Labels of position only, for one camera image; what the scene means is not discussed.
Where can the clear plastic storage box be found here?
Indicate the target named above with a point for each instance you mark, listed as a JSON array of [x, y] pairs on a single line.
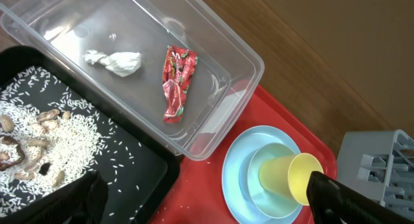
[[118, 49]]

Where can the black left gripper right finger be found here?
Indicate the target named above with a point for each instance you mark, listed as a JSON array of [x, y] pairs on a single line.
[[334, 203]]

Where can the grey dishwasher rack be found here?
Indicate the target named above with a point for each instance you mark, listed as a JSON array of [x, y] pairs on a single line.
[[379, 166]]

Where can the rice and peanut waste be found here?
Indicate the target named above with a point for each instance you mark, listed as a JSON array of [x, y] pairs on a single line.
[[59, 137]]

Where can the red strawberry cake wrapper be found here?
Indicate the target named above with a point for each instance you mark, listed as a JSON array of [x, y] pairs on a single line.
[[179, 67]]

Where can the white napkin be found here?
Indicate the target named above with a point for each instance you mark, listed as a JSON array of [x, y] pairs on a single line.
[[121, 63]]

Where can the yellow cup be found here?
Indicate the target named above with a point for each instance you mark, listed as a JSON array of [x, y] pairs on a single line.
[[289, 176]]

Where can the light blue plate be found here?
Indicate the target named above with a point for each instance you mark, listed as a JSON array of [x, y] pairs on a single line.
[[234, 171]]

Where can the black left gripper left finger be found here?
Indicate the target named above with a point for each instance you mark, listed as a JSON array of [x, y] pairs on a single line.
[[82, 201]]

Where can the red plastic tray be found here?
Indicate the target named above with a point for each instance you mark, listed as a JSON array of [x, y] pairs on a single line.
[[197, 195]]

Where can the black waste bin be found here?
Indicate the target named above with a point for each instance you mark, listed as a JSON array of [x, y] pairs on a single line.
[[156, 169]]

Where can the light blue small bowl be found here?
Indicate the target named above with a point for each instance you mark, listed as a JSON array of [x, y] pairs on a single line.
[[273, 205]]

